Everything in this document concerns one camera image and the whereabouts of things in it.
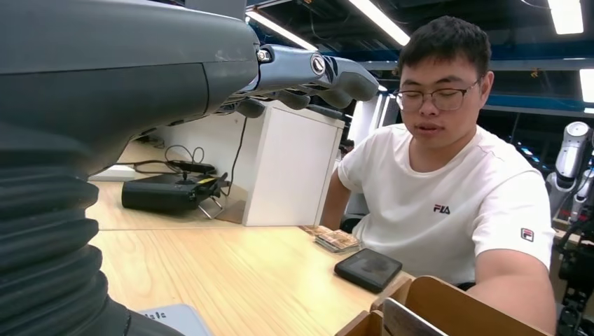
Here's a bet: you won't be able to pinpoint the wooden compartment card box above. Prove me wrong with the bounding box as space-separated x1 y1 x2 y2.
335 276 553 336

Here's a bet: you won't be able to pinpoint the small picture card stack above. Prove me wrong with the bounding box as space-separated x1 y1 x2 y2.
301 225 333 238

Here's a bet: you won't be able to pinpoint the pale grey card reader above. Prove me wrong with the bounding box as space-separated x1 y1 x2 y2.
139 303 215 336

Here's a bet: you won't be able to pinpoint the large picture card stack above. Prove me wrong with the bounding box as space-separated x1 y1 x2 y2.
314 229 361 255

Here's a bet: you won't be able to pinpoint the person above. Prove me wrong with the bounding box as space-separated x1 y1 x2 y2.
320 16 558 336

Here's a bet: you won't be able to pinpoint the white power strip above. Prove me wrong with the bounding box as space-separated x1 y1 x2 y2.
88 164 137 183

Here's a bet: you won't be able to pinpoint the black power adapter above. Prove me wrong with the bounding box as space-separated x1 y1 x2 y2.
167 160 218 176

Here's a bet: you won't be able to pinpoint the black device with yellow label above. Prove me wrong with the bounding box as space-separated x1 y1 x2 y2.
121 172 232 221

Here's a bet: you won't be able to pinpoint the ceiling light strip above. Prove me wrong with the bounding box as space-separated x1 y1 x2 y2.
347 0 412 48
546 0 585 36
579 68 594 104
244 10 319 52

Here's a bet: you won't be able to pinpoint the brown cardboard piece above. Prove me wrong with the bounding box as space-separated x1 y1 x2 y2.
214 184 248 225

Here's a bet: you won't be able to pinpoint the white raised counter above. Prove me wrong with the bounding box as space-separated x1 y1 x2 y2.
153 99 347 228

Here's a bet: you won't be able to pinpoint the black smartphone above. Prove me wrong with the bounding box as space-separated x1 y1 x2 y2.
333 248 403 295

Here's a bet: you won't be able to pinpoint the thin-framed eyeglasses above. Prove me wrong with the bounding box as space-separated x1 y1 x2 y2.
394 78 482 113

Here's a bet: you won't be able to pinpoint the standing humanoid robot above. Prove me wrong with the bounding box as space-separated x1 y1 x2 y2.
545 121 594 336

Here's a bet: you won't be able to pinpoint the black looped adapter cable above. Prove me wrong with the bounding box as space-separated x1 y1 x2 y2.
118 143 207 177

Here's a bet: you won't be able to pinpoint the black hub cable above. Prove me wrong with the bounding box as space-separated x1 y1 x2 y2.
226 115 249 198

